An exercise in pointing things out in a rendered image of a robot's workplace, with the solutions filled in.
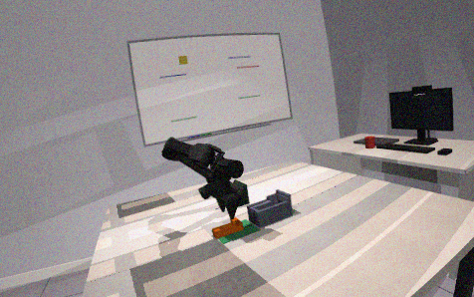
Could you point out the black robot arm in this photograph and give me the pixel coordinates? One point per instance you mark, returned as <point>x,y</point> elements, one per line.
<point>198,157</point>

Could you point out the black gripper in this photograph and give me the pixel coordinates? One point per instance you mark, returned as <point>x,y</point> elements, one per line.
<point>226,199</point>

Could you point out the orange l-shaped part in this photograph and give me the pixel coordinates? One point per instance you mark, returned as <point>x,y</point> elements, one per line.
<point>226,229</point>

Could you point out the green flat mat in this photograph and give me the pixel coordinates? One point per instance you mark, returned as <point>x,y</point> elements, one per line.
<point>275,208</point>

